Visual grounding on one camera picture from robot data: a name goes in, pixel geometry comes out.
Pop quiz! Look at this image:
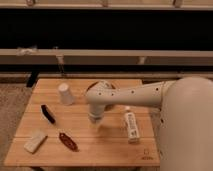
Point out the grey metal rail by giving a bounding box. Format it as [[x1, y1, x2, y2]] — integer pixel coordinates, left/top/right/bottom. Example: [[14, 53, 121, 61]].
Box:
[[0, 48, 213, 66]]

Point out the black eraser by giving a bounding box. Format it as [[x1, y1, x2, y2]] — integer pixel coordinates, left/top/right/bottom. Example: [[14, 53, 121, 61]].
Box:
[[41, 105, 56, 124]]

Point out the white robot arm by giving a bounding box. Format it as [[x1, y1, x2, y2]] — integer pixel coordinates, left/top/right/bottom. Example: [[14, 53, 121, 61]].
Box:
[[85, 77, 213, 171]]

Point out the white tube with label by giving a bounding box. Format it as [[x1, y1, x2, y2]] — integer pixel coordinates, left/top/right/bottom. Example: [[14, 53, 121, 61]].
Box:
[[124, 106, 140, 143]]

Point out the wooden table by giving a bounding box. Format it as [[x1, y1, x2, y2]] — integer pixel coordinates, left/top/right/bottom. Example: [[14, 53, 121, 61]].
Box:
[[4, 79, 159, 167]]

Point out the brown oblong object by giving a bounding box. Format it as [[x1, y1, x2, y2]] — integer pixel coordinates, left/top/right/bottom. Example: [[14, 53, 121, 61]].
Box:
[[59, 132, 78, 151]]

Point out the white rectangular block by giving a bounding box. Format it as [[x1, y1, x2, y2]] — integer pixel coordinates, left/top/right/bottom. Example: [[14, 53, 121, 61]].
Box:
[[24, 131, 47, 153]]

